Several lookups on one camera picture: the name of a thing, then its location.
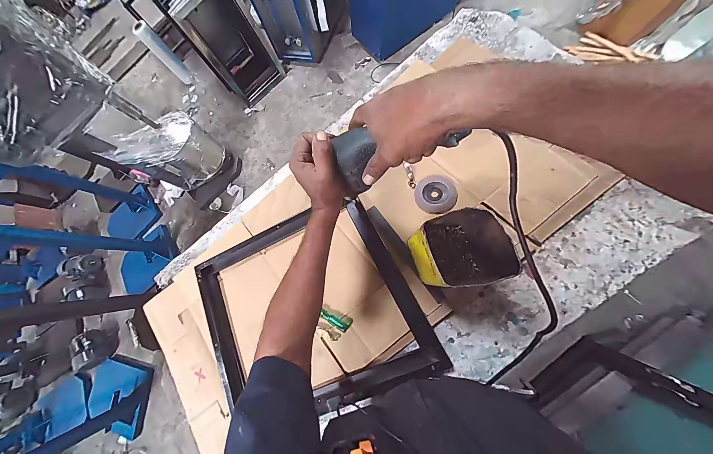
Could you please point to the person's left hand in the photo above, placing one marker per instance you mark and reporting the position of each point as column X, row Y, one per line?
column 325, row 183

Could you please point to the person's right hand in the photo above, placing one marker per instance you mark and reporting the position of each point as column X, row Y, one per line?
column 408, row 113

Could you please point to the person's right thumb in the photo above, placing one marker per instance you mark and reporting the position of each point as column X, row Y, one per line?
column 376, row 168

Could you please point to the person's right fingers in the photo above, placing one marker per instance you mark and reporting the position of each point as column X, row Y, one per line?
column 359, row 116

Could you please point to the person's left fingers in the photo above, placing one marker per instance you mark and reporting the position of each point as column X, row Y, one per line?
column 301, row 151

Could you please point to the person's left thumb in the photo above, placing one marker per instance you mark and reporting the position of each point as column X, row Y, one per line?
column 322, row 150

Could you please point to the dark grey angle grinder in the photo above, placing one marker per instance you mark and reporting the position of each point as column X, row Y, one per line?
column 352, row 154

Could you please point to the person's left forearm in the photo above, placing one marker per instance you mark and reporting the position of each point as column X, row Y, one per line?
column 296, row 284

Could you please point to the person's right forearm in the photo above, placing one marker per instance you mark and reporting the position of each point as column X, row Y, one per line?
column 621, row 107

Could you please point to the grey round grinding disc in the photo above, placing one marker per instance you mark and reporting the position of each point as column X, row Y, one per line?
column 436, row 193

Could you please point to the dark grey flat metal bar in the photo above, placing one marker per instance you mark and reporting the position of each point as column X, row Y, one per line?
column 396, row 243

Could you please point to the large blue box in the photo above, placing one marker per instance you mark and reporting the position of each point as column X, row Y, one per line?
column 397, row 25

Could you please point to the yellow cut-open plastic container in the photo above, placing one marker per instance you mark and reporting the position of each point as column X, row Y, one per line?
column 425, row 257

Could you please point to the plastic-wrapped metal cylinder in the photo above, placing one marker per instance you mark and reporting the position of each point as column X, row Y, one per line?
column 195, row 151

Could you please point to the brown cardboard sheet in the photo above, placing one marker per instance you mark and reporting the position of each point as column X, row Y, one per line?
column 343, row 271

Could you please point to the blue metal cabinet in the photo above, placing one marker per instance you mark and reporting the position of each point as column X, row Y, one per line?
column 290, row 31

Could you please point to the white roll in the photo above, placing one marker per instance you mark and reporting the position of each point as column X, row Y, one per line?
column 161, row 52

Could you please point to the blue metal machine stand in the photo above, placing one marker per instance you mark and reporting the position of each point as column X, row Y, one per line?
column 79, row 239

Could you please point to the bundle of wooden sticks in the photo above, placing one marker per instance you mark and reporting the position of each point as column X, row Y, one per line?
column 605, row 49

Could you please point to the person's body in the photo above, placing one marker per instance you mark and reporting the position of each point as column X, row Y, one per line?
column 457, row 419

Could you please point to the brown cardboard box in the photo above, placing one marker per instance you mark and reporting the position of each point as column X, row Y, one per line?
column 633, row 22

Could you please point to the plastic-wrapped machine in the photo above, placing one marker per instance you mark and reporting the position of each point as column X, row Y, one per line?
column 9, row 82

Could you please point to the clear plastic sheeting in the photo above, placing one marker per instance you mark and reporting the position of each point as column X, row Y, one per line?
column 709, row 38

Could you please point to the black rectangular metal frame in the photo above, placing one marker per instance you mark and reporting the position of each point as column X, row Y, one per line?
column 394, row 287

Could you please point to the black metal cabinet frame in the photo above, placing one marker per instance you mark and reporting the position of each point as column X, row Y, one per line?
column 222, row 39

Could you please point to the black metal frame with glass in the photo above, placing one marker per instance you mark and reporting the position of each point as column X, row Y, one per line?
column 665, row 391

